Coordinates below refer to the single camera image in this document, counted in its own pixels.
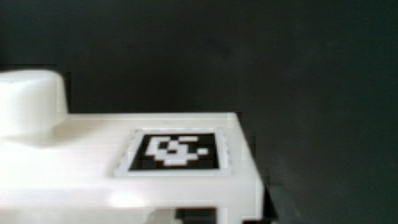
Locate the white drawer box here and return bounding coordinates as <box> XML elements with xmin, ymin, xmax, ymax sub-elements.
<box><xmin>0</xmin><ymin>70</ymin><xmax>264</xmax><ymax>224</ymax></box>

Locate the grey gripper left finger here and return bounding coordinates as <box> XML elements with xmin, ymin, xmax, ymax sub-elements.
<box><xmin>154</xmin><ymin>207</ymin><xmax>220</xmax><ymax>224</ymax></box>

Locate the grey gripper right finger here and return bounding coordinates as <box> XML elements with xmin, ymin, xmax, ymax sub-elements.
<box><xmin>263</xmin><ymin>185</ymin><xmax>309</xmax><ymax>224</ymax></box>

